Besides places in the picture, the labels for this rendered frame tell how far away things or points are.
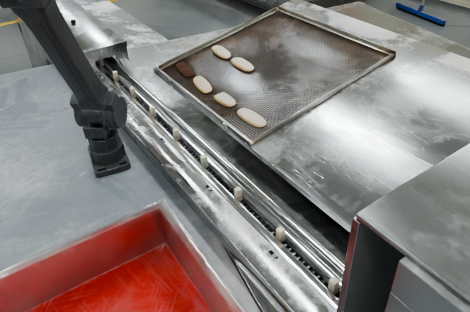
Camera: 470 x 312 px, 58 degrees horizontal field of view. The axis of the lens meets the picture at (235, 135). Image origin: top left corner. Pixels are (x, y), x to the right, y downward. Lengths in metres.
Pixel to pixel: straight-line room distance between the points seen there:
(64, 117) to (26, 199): 0.34
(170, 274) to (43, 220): 0.33
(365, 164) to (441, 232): 0.68
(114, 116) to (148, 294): 0.42
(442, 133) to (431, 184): 0.74
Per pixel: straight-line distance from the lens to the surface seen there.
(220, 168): 0.99
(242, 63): 1.27
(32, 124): 1.36
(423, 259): 0.24
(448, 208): 0.27
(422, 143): 0.98
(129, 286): 0.83
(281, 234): 0.82
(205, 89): 1.19
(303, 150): 0.96
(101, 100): 0.99
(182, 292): 0.80
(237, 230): 0.83
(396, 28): 1.89
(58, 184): 1.09
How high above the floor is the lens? 1.48
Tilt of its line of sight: 35 degrees down
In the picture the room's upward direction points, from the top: 3 degrees counter-clockwise
